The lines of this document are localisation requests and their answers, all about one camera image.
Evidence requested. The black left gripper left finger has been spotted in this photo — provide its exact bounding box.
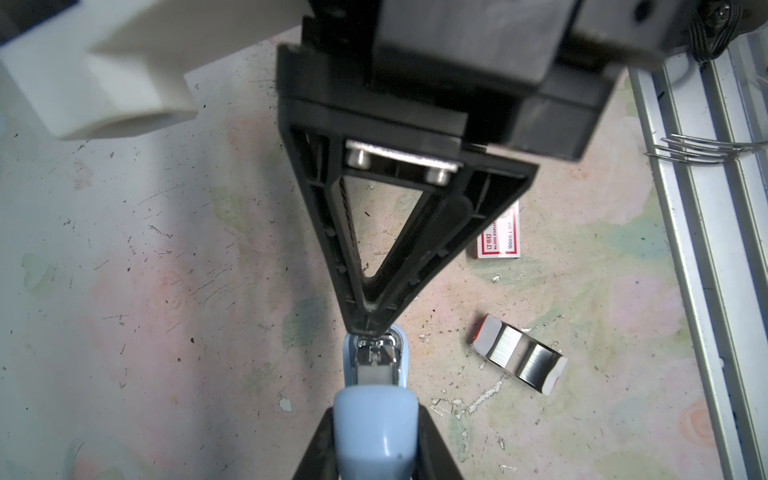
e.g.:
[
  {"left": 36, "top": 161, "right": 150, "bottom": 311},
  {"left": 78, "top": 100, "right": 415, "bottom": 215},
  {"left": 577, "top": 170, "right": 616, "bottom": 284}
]
[{"left": 292, "top": 407, "right": 336, "bottom": 480}]

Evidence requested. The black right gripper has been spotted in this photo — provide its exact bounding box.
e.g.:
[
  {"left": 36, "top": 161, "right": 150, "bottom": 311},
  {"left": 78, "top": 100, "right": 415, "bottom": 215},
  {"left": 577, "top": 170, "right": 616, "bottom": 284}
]
[{"left": 277, "top": 1, "right": 698, "bottom": 161}]

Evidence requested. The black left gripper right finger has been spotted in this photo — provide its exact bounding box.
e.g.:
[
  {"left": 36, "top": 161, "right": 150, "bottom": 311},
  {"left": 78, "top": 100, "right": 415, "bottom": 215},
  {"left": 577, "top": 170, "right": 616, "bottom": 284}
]
[{"left": 416, "top": 405, "right": 463, "bottom": 480}]

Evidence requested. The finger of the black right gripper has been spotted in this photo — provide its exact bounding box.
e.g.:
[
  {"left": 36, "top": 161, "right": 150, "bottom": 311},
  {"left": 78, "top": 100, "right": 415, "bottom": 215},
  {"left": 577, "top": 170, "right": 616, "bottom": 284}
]
[{"left": 279, "top": 99, "right": 537, "bottom": 336}]

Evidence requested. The red white staple box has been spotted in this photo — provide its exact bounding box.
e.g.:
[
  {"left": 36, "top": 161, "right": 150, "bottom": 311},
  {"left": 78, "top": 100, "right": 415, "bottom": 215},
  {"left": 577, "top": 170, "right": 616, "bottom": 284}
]
[{"left": 475, "top": 202, "right": 521, "bottom": 259}]

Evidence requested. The light blue stapler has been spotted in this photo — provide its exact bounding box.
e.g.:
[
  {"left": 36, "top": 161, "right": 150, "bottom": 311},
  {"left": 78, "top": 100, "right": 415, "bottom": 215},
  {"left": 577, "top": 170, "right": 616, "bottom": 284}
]
[{"left": 333, "top": 325, "right": 419, "bottom": 479}]

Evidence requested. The aluminium front rail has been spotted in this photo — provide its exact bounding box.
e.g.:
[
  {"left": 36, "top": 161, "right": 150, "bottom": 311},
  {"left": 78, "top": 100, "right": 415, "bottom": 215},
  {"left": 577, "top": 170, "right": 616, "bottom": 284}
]
[{"left": 629, "top": 28, "right": 767, "bottom": 479}]

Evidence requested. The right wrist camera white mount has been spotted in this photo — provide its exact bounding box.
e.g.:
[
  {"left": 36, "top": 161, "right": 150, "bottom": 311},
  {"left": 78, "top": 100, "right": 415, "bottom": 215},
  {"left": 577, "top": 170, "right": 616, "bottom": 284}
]
[{"left": 1, "top": 0, "right": 311, "bottom": 140}]

